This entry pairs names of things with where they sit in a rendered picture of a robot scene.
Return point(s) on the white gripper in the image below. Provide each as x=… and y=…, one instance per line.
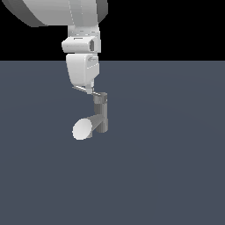
x=80, y=68

